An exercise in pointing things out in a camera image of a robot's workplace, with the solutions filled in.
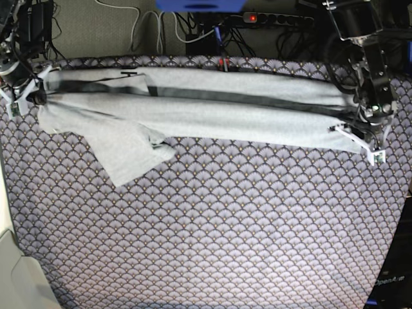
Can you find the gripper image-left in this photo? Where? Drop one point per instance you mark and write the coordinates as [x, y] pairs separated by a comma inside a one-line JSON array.
[[24, 83]]

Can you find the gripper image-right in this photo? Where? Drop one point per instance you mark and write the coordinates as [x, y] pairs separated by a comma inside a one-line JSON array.
[[375, 110]]

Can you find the light grey T-shirt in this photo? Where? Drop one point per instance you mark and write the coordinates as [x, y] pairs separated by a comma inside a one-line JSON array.
[[126, 116]]

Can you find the black power adapter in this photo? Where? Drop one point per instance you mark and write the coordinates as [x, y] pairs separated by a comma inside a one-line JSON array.
[[35, 27]]

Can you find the red black table clamp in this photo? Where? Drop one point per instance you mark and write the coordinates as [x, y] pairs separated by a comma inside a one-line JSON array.
[[224, 64]]

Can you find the blue box overhead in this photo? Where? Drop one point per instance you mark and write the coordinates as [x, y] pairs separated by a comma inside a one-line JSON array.
[[200, 5]]

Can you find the beige plastic bin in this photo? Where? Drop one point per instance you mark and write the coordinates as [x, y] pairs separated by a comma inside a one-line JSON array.
[[23, 282]]

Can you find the patterned fan-print tablecloth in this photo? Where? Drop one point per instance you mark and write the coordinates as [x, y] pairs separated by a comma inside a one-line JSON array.
[[224, 224]]

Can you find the black power strip red switch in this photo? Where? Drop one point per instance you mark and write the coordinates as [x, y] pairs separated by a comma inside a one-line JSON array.
[[269, 20]]

